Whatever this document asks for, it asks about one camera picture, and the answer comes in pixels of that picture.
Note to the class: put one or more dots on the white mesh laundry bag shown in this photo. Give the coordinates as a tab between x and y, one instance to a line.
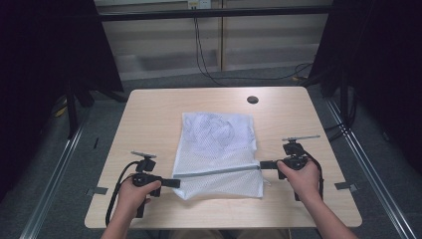
219	159

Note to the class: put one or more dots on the white garment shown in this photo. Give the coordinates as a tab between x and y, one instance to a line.
212	131

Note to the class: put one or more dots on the person's left hand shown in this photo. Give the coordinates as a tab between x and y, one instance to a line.
132	199

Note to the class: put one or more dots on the metal floor rail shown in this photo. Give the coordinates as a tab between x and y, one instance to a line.
53	186
371	179

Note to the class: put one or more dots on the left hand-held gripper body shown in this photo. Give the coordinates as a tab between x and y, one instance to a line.
144	179

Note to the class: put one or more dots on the grey tape strip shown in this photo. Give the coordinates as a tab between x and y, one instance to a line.
97	191
345	186

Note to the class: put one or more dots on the person's right hand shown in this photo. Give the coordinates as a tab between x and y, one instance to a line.
305	182

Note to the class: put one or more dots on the black horizontal bar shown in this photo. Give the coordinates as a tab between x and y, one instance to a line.
212	13

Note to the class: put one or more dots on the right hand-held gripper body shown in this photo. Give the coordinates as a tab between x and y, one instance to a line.
295	161

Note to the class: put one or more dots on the black stand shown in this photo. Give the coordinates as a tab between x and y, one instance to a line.
71	113
345	99

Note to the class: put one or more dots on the black curtain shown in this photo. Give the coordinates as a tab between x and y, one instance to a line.
40	66
381	66

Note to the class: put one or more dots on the white wall socket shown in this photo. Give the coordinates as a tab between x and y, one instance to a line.
199	3

